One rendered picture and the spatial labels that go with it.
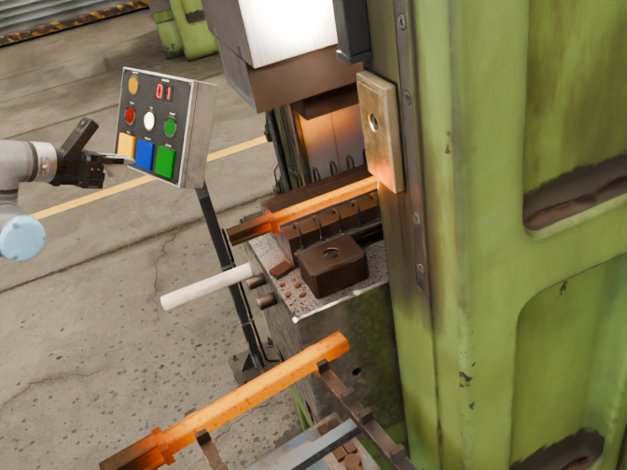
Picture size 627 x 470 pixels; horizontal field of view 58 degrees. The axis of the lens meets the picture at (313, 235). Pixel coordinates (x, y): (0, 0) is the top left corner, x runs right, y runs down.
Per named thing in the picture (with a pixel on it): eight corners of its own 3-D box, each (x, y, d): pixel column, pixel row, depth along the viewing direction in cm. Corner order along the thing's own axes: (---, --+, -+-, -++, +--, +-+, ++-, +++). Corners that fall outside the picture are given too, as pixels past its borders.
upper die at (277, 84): (257, 114, 100) (244, 62, 95) (227, 83, 116) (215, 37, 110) (459, 48, 110) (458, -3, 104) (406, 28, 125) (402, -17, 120)
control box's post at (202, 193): (257, 371, 221) (170, 116, 159) (254, 365, 224) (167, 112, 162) (265, 367, 221) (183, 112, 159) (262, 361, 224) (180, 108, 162)
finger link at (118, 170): (132, 179, 146) (98, 178, 139) (134, 157, 145) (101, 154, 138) (138, 182, 144) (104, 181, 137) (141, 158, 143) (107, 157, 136)
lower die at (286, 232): (295, 269, 120) (286, 236, 115) (265, 224, 136) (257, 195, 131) (462, 201, 130) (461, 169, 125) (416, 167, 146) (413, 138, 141)
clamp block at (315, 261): (317, 301, 111) (311, 275, 107) (300, 277, 117) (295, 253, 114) (371, 278, 114) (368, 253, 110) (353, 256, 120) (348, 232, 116)
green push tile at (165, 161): (170, 179, 150) (174, 151, 148) (154, 172, 155) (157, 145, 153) (176, 179, 152) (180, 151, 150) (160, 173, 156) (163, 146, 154)
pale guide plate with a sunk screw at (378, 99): (394, 194, 87) (383, 89, 77) (367, 172, 94) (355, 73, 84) (406, 189, 88) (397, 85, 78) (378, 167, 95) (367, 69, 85)
